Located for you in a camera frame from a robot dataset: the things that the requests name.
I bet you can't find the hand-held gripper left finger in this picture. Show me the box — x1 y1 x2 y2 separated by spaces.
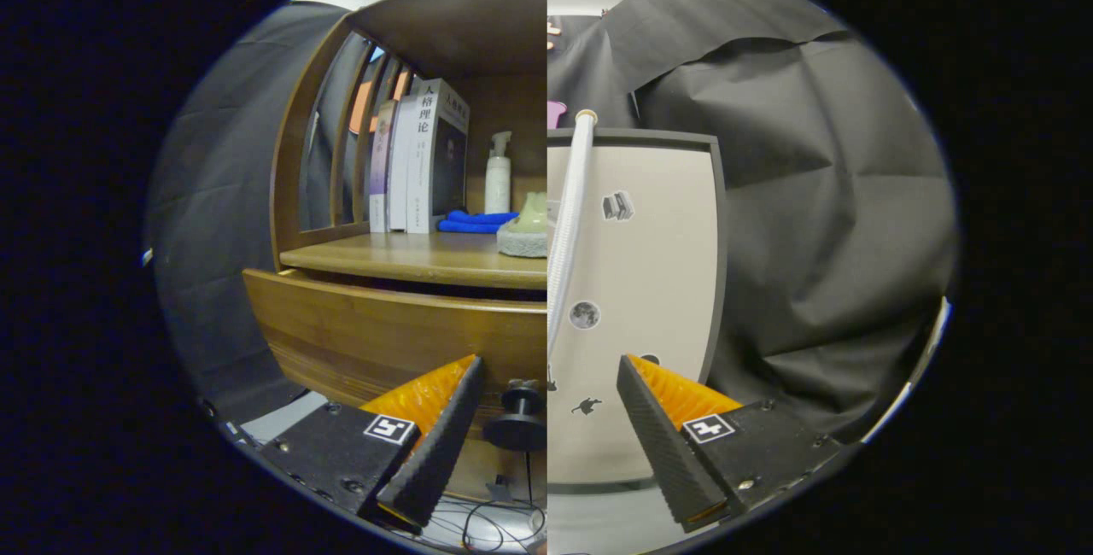
256 355 485 536

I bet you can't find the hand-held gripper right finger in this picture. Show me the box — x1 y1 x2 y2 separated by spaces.
617 353 845 534

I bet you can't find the black drawer knob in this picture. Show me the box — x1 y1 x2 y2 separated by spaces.
484 379 547 452

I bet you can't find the brown wooden drawer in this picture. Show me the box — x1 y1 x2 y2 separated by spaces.
242 268 547 458

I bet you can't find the wooden countertop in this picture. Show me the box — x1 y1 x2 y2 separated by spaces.
279 231 547 291

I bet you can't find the brown wooden cabinet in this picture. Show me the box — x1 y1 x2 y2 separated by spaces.
269 0 547 505

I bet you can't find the blue cloth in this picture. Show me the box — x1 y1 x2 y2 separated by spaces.
437 210 520 235

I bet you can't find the white pump bottle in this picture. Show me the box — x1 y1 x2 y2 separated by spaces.
484 131 513 215

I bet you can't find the thin white book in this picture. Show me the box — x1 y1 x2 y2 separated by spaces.
387 96 419 233

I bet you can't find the black backdrop cloth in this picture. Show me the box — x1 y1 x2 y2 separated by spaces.
143 0 959 447

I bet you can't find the thick white and dark book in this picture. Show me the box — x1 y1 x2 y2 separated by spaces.
406 79 471 235

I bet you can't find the purple spine book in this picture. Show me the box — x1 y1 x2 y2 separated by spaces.
368 100 398 234

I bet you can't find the black cable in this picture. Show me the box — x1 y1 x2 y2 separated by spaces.
427 453 547 552

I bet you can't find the grey panel with dark frame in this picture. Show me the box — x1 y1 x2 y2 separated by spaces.
546 128 728 488

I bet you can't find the white corrugated hose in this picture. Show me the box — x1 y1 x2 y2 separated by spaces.
546 109 599 359

